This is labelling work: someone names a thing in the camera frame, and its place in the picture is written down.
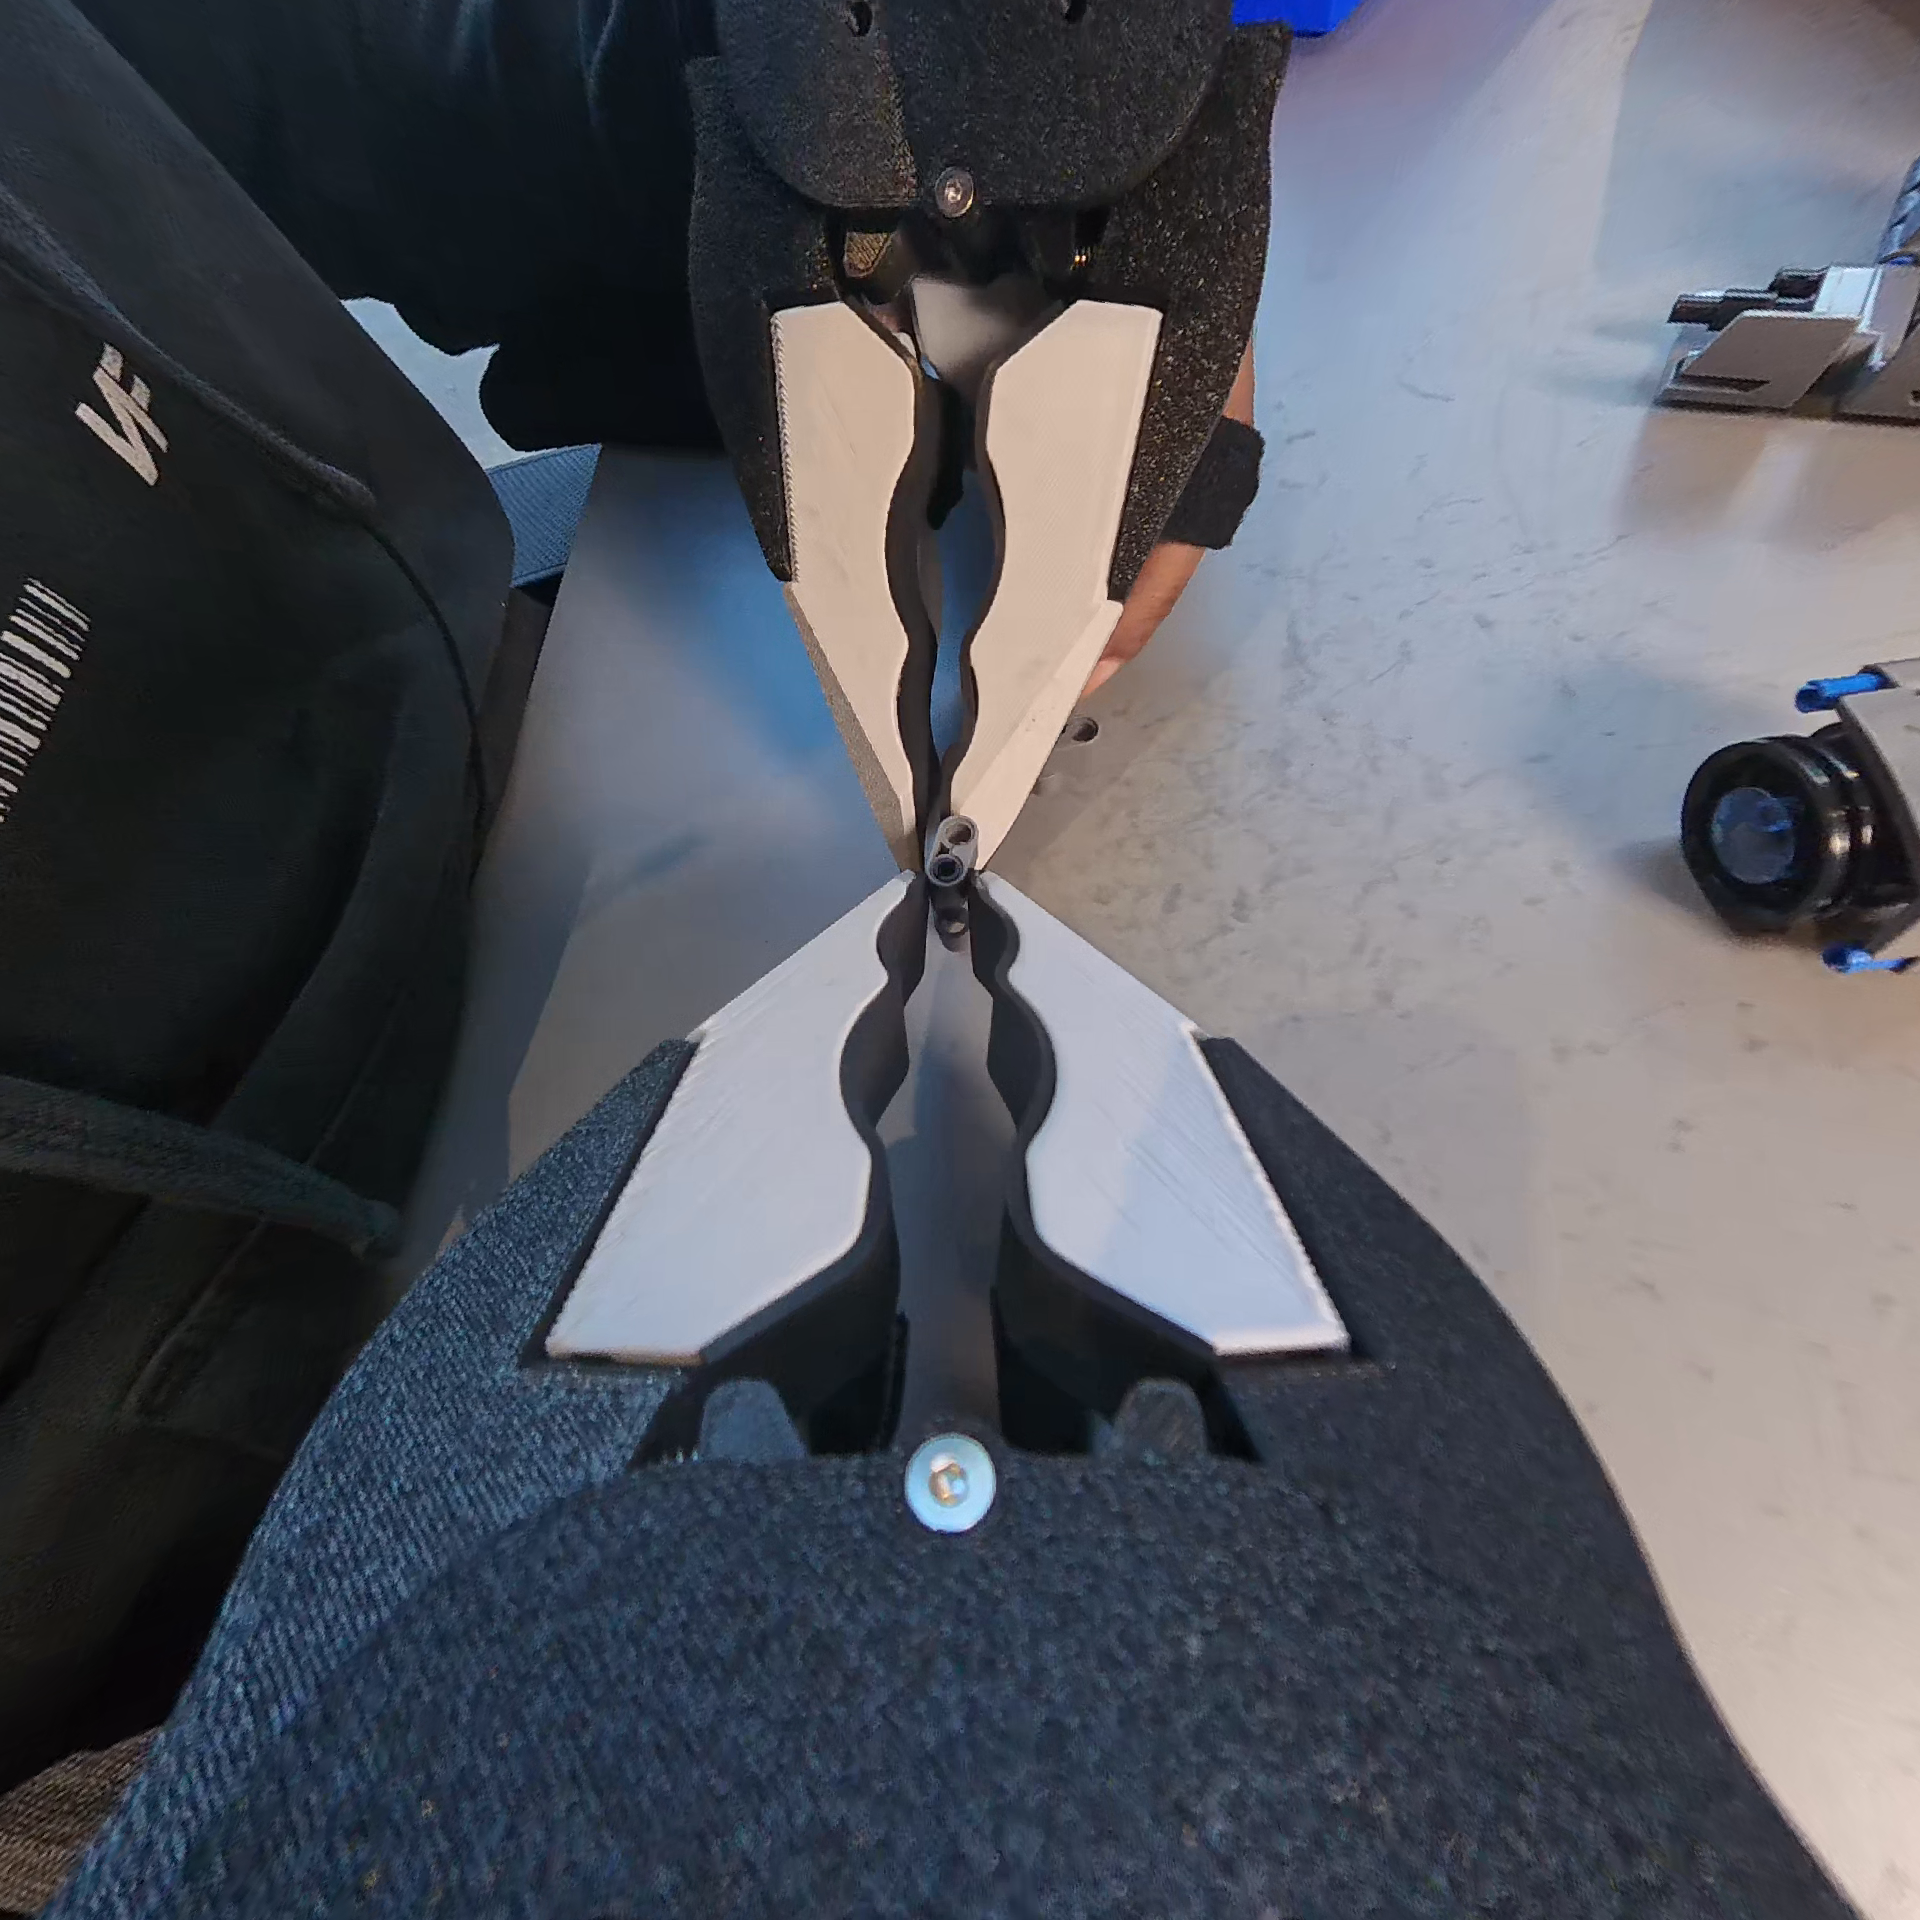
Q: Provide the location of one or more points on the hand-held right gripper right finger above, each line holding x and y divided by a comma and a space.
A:
1169, 1186

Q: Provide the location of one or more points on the person's black printed sweatshirt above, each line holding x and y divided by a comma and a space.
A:
179, 750

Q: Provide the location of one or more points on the grey black wheel assembly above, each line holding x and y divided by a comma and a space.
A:
1785, 823

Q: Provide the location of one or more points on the grey desk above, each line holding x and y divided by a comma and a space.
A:
1426, 1049

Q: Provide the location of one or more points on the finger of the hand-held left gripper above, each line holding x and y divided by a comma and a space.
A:
1064, 494
841, 494

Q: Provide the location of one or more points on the grey mesh chair seat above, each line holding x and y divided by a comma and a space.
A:
545, 511

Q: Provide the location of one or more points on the grey brick block assembly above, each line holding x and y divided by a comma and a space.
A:
1785, 346

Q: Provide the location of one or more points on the blue plastic bin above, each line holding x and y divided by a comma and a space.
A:
1290, 10

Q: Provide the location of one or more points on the grey brick connector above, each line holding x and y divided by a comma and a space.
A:
952, 864

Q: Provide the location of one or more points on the person's left hand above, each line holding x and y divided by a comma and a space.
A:
1147, 598

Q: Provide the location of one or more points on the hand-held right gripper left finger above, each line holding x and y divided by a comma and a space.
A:
719, 1186

